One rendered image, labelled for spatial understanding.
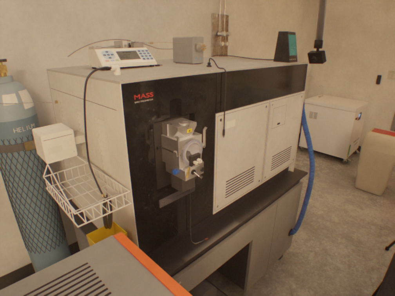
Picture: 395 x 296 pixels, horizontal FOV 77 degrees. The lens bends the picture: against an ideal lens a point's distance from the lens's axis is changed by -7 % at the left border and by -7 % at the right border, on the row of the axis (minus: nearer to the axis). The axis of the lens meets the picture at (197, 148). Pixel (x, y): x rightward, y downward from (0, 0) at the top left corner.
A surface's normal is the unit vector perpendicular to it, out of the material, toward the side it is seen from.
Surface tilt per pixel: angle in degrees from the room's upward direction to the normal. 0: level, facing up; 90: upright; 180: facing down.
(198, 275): 90
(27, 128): 90
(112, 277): 0
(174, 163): 90
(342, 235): 0
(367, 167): 93
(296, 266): 0
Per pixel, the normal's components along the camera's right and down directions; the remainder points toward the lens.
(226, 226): 0.00, -0.93
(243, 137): 0.70, 0.26
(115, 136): -0.71, 0.26
